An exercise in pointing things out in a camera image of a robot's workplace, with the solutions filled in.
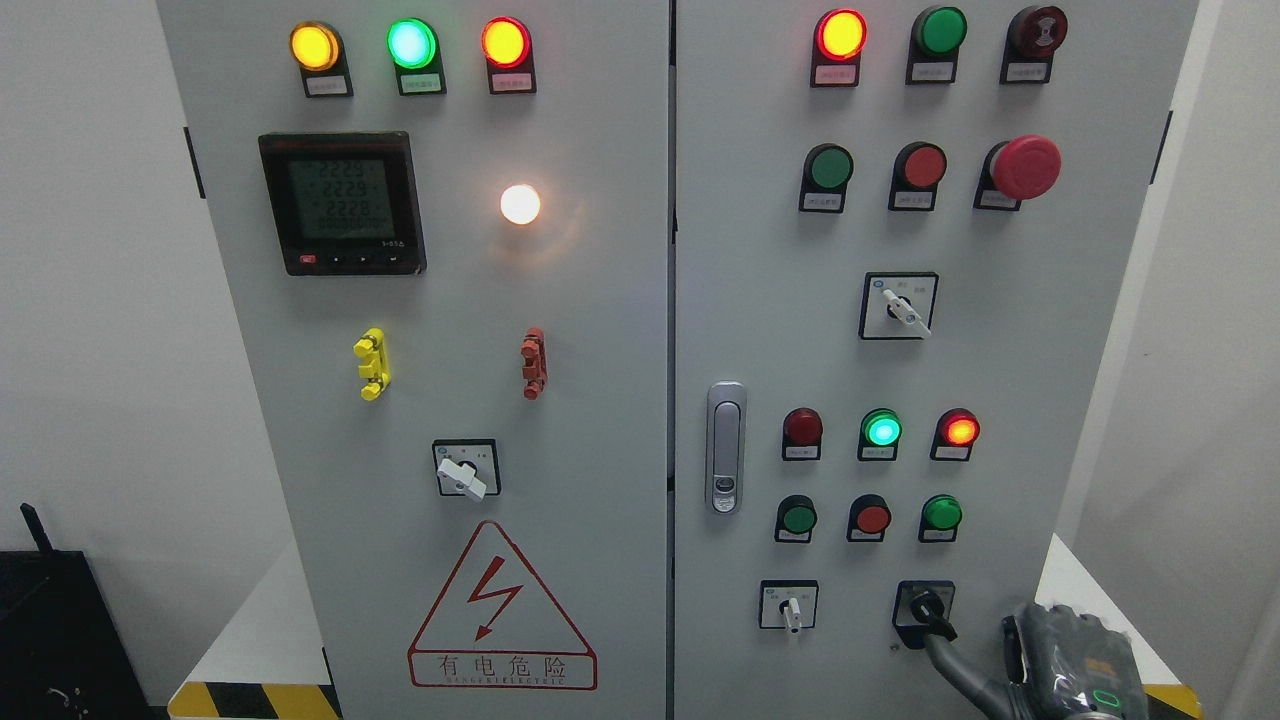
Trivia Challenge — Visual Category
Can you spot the red emergency stop button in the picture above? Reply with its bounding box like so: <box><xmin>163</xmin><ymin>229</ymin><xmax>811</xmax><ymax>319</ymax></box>
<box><xmin>973</xmin><ymin>135</ymin><xmax>1062</xmax><ymax>211</ymax></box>

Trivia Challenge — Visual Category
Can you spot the white indicator light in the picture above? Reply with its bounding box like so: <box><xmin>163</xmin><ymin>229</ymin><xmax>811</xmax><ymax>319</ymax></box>
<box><xmin>499</xmin><ymin>183</ymin><xmax>541</xmax><ymax>225</ymax></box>

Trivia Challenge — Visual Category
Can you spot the black knob selector switch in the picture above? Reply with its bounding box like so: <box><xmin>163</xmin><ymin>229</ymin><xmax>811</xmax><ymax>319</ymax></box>
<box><xmin>892</xmin><ymin>580</ymin><xmax>957</xmax><ymax>650</ymax></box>

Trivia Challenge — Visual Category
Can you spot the white selector switch left door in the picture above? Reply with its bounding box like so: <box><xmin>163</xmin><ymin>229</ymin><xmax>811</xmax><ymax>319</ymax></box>
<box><xmin>431</xmin><ymin>438</ymin><xmax>502</xmax><ymax>503</ymax></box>

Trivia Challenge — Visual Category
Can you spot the yellow indicator light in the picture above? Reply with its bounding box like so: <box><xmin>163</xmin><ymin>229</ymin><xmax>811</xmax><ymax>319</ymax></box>
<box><xmin>289</xmin><ymin>20</ymin><xmax>355</xmax><ymax>97</ymax></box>

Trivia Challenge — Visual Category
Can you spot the silver door handle lock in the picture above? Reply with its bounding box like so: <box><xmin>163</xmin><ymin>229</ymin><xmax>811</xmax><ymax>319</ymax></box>
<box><xmin>705</xmin><ymin>380</ymin><xmax>748</xmax><ymax>515</ymax></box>

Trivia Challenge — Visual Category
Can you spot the red electric warning sticker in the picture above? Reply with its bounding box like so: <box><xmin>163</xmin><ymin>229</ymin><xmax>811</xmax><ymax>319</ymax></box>
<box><xmin>407</xmin><ymin>520</ymin><xmax>598</xmax><ymax>691</ymax></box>

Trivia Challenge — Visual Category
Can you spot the lit green indicator light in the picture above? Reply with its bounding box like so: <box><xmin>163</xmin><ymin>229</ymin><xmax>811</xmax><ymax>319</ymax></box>
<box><xmin>858</xmin><ymin>407</ymin><xmax>902</xmax><ymax>462</ymax></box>

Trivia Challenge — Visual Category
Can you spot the right grey cabinet door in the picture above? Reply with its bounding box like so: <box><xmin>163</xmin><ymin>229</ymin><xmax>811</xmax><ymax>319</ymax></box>
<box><xmin>672</xmin><ymin>1</ymin><xmax>1199</xmax><ymax>719</ymax></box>

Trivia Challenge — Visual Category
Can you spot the green button top right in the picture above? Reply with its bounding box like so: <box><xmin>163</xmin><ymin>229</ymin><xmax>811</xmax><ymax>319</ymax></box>
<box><xmin>905</xmin><ymin>5</ymin><xmax>968</xmax><ymax>86</ymax></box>

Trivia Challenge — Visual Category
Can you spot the white selector switch lower right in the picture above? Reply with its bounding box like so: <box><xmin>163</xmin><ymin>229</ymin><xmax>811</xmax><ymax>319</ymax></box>
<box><xmin>758</xmin><ymin>579</ymin><xmax>820</xmax><ymax>635</ymax></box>

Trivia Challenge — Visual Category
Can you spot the red indicator light top right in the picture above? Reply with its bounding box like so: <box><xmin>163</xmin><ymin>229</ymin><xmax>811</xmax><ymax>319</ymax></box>
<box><xmin>810</xmin><ymin>8</ymin><xmax>867</xmax><ymax>88</ymax></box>

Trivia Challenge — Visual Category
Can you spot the dark red indicator light left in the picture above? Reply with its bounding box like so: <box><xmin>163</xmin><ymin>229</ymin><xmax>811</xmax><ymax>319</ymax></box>
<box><xmin>782</xmin><ymin>407</ymin><xmax>824</xmax><ymax>461</ymax></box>

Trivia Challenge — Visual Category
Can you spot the grey cabinet door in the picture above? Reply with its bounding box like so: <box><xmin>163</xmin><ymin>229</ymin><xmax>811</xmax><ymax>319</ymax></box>
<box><xmin>157</xmin><ymin>1</ymin><xmax>669</xmax><ymax>719</ymax></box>
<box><xmin>672</xmin><ymin>1</ymin><xmax>1199</xmax><ymax>719</ymax></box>

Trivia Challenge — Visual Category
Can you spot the green lamp button lower right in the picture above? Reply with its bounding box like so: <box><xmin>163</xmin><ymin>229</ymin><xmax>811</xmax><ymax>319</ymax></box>
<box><xmin>918</xmin><ymin>495</ymin><xmax>964</xmax><ymax>544</ymax></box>

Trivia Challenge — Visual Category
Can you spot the white selector switch upper right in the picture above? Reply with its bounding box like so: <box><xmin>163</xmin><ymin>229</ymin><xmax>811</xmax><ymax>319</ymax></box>
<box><xmin>859</xmin><ymin>272</ymin><xmax>940</xmax><ymax>340</ymax></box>

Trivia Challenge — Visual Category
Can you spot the left grey cabinet door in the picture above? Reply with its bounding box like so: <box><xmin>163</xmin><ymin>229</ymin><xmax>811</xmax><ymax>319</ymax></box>
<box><xmin>157</xmin><ymin>1</ymin><xmax>669</xmax><ymax>719</ymax></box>

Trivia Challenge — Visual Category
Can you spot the green push button lower left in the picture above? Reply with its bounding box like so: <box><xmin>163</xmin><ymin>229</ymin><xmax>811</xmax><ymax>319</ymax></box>
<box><xmin>774</xmin><ymin>495</ymin><xmax>818</xmax><ymax>544</ymax></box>

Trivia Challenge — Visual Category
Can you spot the white selector switch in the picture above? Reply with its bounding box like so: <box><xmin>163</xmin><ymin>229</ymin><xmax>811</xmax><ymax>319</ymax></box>
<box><xmin>859</xmin><ymin>272</ymin><xmax>940</xmax><ymax>340</ymax></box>
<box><xmin>758</xmin><ymin>579</ymin><xmax>820</xmax><ymax>635</ymax></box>

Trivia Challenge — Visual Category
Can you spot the red push button second row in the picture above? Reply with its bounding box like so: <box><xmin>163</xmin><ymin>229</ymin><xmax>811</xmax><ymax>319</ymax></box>
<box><xmin>888</xmin><ymin>141</ymin><xmax>947</xmax><ymax>211</ymax></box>

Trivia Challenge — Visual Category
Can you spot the green indicator light top left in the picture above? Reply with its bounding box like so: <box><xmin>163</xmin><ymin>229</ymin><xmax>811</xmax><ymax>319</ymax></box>
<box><xmin>387</xmin><ymin>17</ymin><xmax>447</xmax><ymax>96</ymax></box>

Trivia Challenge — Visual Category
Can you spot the black box with antenna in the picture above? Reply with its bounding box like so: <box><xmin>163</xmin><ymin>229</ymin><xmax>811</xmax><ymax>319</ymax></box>
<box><xmin>1</xmin><ymin>503</ymin><xmax>152</xmax><ymax>719</ymax></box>

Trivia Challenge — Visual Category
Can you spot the red push button lower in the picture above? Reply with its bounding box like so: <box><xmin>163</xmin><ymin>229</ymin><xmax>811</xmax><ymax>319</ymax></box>
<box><xmin>846</xmin><ymin>495</ymin><xmax>892</xmax><ymax>543</ymax></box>

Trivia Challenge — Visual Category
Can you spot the red indicator light top left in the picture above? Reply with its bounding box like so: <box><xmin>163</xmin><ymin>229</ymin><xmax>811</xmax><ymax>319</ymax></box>
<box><xmin>480</xmin><ymin>15</ymin><xmax>538</xmax><ymax>95</ymax></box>

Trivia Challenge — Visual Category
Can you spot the green push button second row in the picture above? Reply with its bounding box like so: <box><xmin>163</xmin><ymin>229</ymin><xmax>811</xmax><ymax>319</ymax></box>
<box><xmin>797</xmin><ymin>143</ymin><xmax>854</xmax><ymax>214</ymax></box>

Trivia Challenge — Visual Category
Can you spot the white platform with hazard stripes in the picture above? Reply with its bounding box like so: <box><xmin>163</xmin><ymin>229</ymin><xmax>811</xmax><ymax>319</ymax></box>
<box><xmin>157</xmin><ymin>538</ymin><xmax>1204</xmax><ymax>719</ymax></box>

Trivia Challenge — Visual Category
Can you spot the black digital power meter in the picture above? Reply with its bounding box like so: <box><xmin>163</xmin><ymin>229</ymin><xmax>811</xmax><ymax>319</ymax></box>
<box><xmin>259</xmin><ymin>129</ymin><xmax>428</xmax><ymax>275</ymax></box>

